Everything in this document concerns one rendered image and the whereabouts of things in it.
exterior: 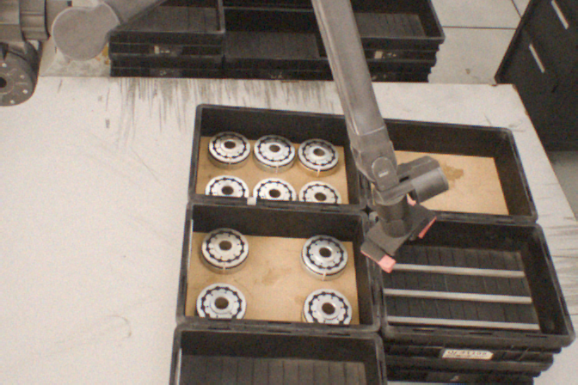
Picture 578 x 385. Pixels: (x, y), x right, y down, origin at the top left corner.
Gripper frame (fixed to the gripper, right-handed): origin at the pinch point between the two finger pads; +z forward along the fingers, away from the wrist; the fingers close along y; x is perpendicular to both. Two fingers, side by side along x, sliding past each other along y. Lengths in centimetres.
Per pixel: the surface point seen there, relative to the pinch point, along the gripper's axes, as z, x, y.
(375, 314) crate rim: 9.9, 0.1, 10.5
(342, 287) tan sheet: 18.2, -13.3, 7.6
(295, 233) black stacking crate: 13.3, -28.8, 5.3
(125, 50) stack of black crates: 30, -143, -19
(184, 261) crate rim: -3.6, -31.9, 29.2
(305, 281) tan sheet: 15.3, -19.4, 12.3
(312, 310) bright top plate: 12.3, -11.7, 17.2
